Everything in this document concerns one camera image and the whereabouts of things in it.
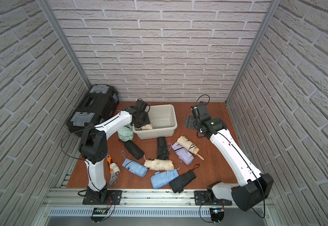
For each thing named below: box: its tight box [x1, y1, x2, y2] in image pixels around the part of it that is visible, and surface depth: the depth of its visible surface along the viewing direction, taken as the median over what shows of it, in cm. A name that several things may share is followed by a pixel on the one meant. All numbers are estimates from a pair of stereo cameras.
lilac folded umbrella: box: [171, 142, 195, 166], surface depth 89 cm
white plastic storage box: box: [132, 104, 178, 140], surface depth 97 cm
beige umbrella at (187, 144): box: [176, 135, 205, 161], surface depth 92 cm
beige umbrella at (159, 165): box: [143, 158, 175, 171], surface depth 83 cm
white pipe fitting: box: [109, 162, 121, 178], surface depth 83 cm
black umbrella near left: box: [123, 139, 145, 160], surface depth 92 cm
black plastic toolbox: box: [65, 83, 120, 138], surface depth 95 cm
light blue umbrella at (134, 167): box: [121, 150, 149, 178], surface depth 83 cm
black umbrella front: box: [169, 169, 197, 194], surface depth 79 cm
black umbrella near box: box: [156, 136, 170, 161], surface depth 88 cm
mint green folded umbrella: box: [117, 125, 134, 142], surface depth 93 cm
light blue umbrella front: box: [150, 168, 180, 189], surface depth 79 cm
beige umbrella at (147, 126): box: [134, 124, 153, 131], surface depth 89 cm
